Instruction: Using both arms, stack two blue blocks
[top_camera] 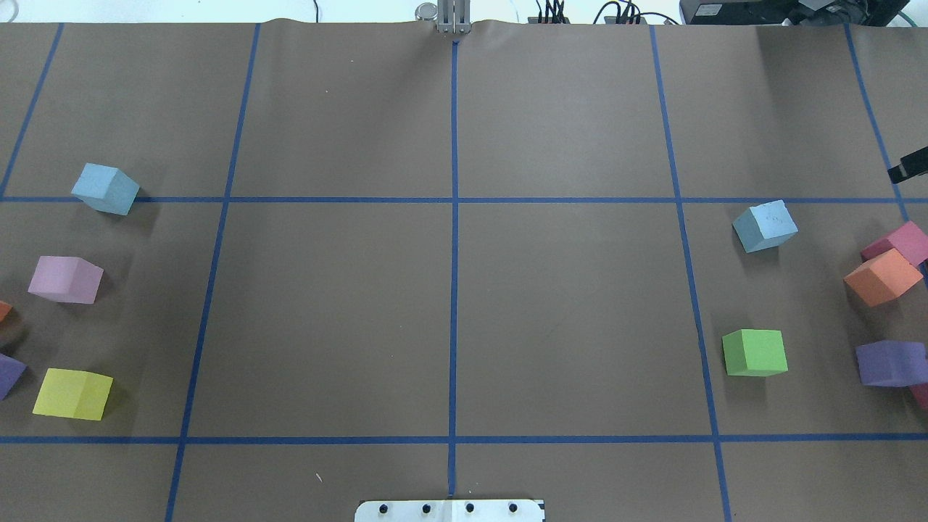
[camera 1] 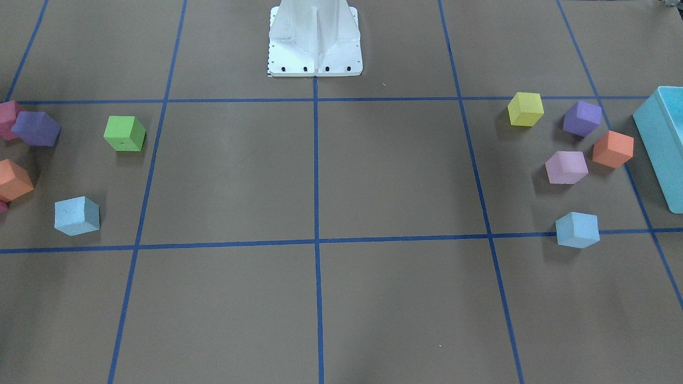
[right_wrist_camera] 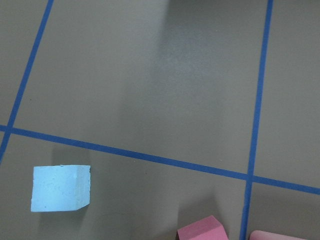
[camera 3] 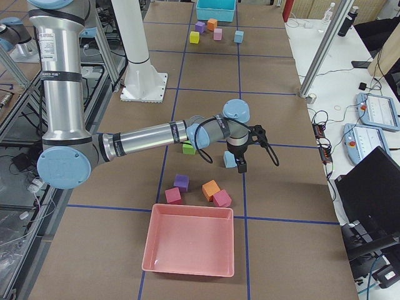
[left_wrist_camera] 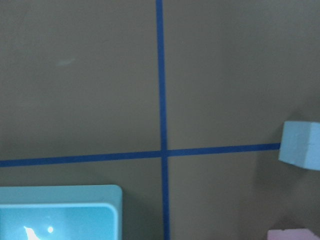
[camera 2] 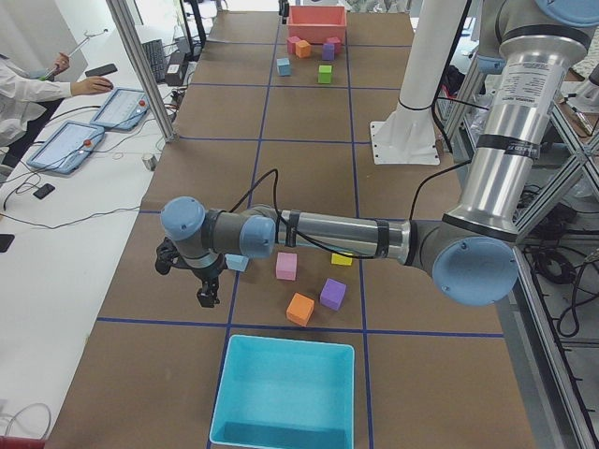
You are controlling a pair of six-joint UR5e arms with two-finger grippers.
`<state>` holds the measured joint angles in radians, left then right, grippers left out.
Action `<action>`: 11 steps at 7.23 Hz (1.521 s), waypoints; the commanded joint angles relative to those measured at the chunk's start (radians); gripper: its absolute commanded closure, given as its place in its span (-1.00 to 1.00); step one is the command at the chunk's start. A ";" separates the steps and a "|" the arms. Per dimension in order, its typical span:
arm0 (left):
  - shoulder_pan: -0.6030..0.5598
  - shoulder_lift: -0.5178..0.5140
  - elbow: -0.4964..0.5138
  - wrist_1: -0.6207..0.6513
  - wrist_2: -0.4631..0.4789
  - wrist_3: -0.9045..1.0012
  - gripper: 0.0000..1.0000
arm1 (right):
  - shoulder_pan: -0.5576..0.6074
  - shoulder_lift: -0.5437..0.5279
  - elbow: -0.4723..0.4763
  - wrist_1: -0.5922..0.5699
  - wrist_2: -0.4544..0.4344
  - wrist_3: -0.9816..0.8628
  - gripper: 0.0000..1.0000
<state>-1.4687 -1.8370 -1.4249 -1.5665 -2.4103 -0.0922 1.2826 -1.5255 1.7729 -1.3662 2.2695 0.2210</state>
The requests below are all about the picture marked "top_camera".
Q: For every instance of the green foam block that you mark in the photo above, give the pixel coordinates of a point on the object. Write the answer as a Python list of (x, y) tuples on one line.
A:
[(754, 352)]

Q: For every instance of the purple block left side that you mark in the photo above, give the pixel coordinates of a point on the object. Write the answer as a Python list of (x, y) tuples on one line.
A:
[(11, 371)]

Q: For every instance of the aluminium frame post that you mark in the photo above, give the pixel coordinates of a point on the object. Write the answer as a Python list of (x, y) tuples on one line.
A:
[(453, 16)]

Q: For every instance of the light pink foam block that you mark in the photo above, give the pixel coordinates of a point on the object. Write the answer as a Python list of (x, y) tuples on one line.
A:
[(72, 280)]

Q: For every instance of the orange block right side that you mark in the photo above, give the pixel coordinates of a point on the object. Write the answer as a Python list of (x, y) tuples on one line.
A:
[(884, 278)]

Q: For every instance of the small metal cylinder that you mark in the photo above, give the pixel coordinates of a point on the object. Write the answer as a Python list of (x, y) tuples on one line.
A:
[(426, 11)]

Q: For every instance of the orange block left side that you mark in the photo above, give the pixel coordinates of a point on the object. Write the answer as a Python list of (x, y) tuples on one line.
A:
[(5, 310)]

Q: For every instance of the light blue block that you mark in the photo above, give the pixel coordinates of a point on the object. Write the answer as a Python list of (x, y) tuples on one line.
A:
[(765, 226), (106, 189)]

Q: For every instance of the black monitor base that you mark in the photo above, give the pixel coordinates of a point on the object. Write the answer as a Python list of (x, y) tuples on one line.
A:
[(805, 13)]

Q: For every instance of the magenta block near orange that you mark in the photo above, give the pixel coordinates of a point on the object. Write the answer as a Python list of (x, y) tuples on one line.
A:
[(908, 239)]

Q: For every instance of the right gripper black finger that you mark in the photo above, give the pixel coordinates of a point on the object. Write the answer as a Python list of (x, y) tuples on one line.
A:
[(912, 165)]

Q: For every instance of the magenta block near purple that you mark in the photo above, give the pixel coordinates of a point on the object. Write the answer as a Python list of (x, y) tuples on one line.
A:
[(920, 394)]

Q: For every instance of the yellow foam block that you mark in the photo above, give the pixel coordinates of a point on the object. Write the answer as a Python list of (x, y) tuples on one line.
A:
[(73, 394)]

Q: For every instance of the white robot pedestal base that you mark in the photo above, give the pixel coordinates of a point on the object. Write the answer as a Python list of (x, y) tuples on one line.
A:
[(452, 510)]

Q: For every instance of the purple block right side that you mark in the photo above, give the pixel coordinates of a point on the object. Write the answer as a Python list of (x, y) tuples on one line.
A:
[(891, 363)]

